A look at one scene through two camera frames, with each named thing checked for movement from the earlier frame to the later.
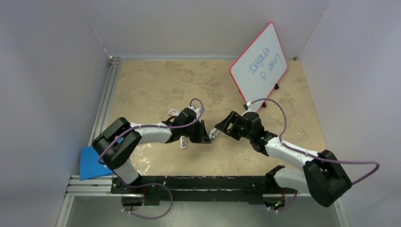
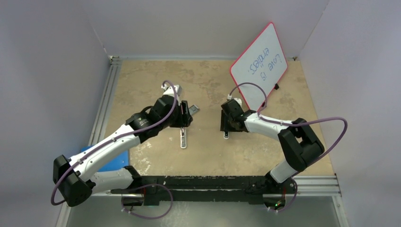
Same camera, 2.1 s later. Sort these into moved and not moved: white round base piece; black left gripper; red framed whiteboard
Moved: black left gripper; white round base piece
Not moved: red framed whiteboard
